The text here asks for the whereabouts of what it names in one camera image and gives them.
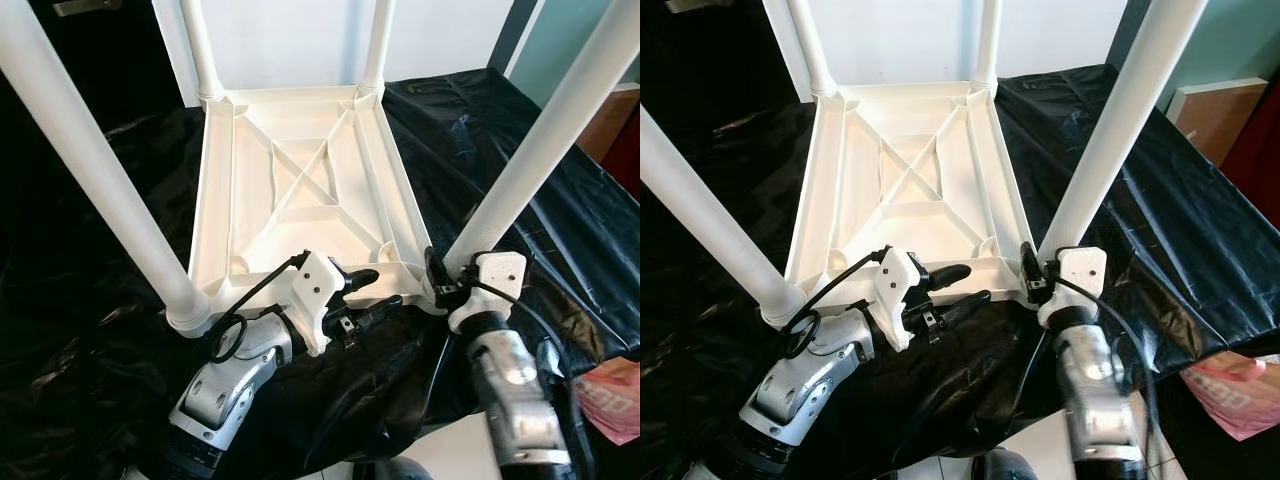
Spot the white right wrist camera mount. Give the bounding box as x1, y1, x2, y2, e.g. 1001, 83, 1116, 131
448, 250, 528, 334
1037, 247, 1109, 328

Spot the black door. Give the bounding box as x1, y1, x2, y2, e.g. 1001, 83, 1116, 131
0, 0, 191, 141

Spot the pink plastic bag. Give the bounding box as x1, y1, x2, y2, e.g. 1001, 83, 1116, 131
572, 358, 641, 446
1180, 350, 1280, 441

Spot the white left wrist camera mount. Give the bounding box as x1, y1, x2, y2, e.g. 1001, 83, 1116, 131
290, 250, 349, 356
872, 247, 926, 351

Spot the grey robot leg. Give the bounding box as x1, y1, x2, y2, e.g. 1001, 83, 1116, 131
360, 455, 436, 480
970, 447, 1041, 480

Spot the dark grey wall post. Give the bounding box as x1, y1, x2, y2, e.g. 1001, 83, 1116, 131
490, 0, 546, 76
1105, 0, 1151, 71

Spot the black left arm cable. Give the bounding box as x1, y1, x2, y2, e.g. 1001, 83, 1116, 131
780, 245, 891, 361
205, 250, 306, 366

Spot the black plastic table cover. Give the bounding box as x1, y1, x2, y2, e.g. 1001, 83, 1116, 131
640, 65, 1280, 480
0, 68, 641, 480

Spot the white plastic table leg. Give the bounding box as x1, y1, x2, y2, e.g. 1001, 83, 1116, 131
0, 0, 213, 336
970, 0, 1003, 93
787, 0, 839, 98
178, 0, 226, 101
640, 105, 806, 329
443, 0, 641, 276
360, 0, 396, 99
1038, 0, 1209, 263

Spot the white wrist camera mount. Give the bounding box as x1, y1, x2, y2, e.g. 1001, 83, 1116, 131
290, 250, 349, 356
1037, 247, 1109, 328
448, 250, 528, 334
872, 247, 926, 351

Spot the white plastic table top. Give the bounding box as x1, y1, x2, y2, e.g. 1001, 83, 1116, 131
765, 80, 1049, 331
165, 85, 451, 339

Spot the brown wooden cabinet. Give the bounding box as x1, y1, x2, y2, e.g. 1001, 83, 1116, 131
1165, 78, 1271, 166
578, 85, 641, 161

